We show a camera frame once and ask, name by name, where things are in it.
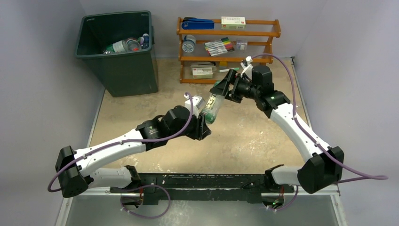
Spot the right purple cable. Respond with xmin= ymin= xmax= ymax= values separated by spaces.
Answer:
xmin=249 ymin=53 xmax=389 ymax=213

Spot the small clear bottle purple label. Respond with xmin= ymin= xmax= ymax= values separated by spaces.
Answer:
xmin=138 ymin=33 xmax=150 ymax=49

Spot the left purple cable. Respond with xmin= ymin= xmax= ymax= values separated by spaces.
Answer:
xmin=47 ymin=92 xmax=194 ymax=193

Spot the white red box lower shelf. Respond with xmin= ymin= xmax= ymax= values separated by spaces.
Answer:
xmin=192 ymin=67 xmax=214 ymax=79

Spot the orange wooden shelf rack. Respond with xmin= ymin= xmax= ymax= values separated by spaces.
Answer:
xmin=176 ymin=17 xmax=281 ymax=84

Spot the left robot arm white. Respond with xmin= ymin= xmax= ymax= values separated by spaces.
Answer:
xmin=48 ymin=105 xmax=211 ymax=198

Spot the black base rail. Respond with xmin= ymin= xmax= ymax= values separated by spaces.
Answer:
xmin=110 ymin=166 xmax=295 ymax=205

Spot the green capped white marker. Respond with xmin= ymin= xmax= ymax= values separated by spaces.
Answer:
xmin=218 ymin=67 xmax=240 ymax=73

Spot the small clear jar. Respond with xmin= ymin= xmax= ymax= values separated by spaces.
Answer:
xmin=236 ymin=40 xmax=248 ymax=51

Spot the pack of coloured markers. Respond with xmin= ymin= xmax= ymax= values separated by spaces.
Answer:
xmin=204 ymin=37 xmax=235 ymax=57

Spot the round tape roll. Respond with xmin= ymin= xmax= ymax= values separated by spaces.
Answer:
xmin=182 ymin=34 xmax=196 ymax=53

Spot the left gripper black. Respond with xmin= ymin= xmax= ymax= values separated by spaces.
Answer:
xmin=169 ymin=109 xmax=211 ymax=140

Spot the red label bottle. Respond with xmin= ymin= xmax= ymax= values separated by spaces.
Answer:
xmin=125 ymin=38 xmax=141 ymax=51

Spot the blue stapler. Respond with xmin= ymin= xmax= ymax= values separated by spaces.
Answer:
xmin=181 ymin=17 xmax=215 ymax=30

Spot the white green small box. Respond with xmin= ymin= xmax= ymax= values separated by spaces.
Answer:
xmin=221 ymin=16 xmax=246 ymax=30

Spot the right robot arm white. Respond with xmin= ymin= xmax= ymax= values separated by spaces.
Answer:
xmin=210 ymin=65 xmax=344 ymax=194

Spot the green label bottle green cap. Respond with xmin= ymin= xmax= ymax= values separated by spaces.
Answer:
xmin=104 ymin=40 xmax=128 ymax=53

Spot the dark green plastic bin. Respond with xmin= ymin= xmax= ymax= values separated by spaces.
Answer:
xmin=75 ymin=10 xmax=159 ymax=97

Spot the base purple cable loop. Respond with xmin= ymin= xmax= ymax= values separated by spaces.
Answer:
xmin=120 ymin=184 xmax=173 ymax=220

